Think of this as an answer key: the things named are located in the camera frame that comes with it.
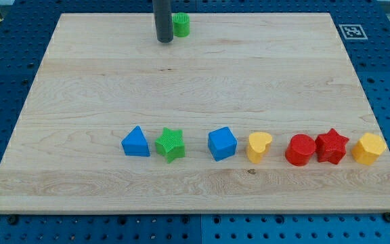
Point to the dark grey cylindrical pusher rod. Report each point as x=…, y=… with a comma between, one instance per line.
x=163, y=20

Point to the blue triangle block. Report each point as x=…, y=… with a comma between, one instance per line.
x=135, y=143

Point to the green cylinder block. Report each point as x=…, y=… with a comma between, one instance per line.
x=181, y=24

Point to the green star block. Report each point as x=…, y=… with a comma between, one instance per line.
x=170, y=144

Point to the blue cube block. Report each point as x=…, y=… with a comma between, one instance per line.
x=222, y=143

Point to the yellow heart block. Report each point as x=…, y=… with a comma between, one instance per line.
x=258, y=145

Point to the white fiducial marker tag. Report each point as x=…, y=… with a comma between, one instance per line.
x=353, y=32

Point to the red cylinder block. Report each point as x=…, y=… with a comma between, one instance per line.
x=300, y=150

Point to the red star block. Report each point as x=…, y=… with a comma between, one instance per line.
x=331, y=147

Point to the yellow hexagon block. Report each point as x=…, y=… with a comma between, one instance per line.
x=368, y=149

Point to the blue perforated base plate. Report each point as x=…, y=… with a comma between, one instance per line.
x=24, y=35

